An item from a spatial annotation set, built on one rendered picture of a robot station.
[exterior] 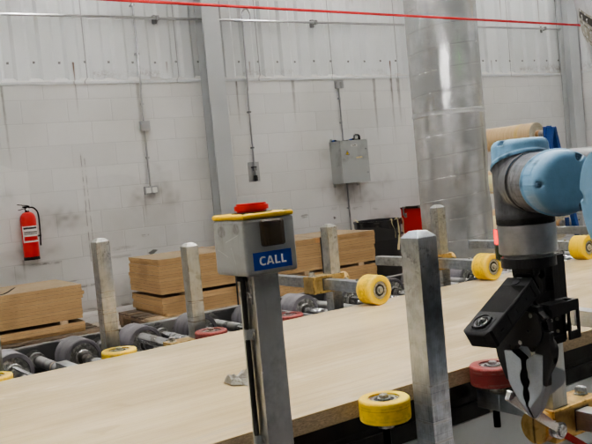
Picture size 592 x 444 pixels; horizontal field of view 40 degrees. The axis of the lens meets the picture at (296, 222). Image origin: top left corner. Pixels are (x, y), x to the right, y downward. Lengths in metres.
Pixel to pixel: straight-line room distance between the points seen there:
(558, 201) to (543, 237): 0.13
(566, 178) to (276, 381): 0.40
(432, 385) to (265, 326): 0.28
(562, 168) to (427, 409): 0.38
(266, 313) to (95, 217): 7.55
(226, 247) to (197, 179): 7.95
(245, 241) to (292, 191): 8.54
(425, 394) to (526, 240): 0.25
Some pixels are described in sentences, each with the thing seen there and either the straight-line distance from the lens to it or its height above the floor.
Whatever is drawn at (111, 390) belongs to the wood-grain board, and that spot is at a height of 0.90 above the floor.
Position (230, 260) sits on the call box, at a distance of 0.93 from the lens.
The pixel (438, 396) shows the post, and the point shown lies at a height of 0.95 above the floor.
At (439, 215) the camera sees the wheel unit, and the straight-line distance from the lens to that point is 2.66.
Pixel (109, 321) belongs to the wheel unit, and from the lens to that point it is 2.04.
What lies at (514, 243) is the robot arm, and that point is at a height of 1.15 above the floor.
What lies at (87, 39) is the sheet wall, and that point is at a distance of 8.66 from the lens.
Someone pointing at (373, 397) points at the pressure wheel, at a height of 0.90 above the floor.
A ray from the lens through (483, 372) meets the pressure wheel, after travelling 1.43.
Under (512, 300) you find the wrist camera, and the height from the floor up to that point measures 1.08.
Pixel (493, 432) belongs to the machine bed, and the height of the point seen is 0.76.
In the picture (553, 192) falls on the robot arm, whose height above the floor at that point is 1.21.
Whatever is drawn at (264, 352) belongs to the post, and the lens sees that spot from 0.95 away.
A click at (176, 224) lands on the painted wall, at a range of 8.77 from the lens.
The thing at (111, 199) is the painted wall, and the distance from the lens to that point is 8.52.
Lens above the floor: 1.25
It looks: 3 degrees down
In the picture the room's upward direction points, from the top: 5 degrees counter-clockwise
